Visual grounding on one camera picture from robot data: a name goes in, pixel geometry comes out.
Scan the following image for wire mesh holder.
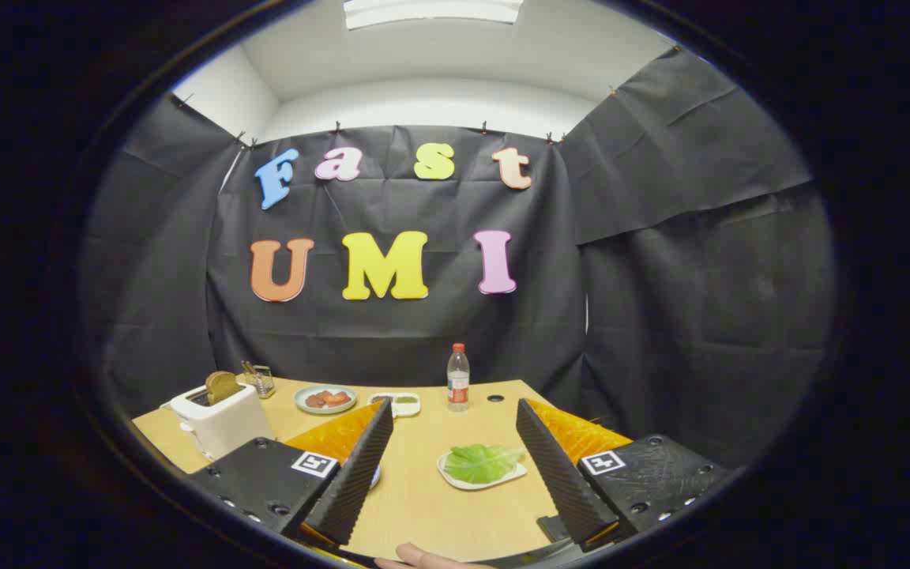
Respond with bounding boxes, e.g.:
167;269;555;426
240;361;276;399

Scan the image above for clear plastic water bottle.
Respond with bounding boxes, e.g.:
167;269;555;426
446;343;471;413

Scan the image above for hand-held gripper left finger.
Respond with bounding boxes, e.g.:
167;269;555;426
185;399;394;554

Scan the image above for green lettuce leaf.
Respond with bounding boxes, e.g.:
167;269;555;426
443;443;525;484

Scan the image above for brown toasted bread slice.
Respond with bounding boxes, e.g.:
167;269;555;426
205;371;241;405

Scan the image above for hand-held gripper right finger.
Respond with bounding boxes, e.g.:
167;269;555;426
516;398;732;554

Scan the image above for pale green round plate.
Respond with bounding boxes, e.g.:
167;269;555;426
295;384;358;416

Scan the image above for white divided condiment tray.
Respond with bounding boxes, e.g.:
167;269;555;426
368;393;422;418

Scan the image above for white square plate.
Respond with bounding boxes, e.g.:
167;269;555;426
436;445;528;492

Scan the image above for white toaster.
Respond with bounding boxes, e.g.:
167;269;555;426
169;382;275;462

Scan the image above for ceiling light panel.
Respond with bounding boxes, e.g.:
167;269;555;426
343;0;524;31

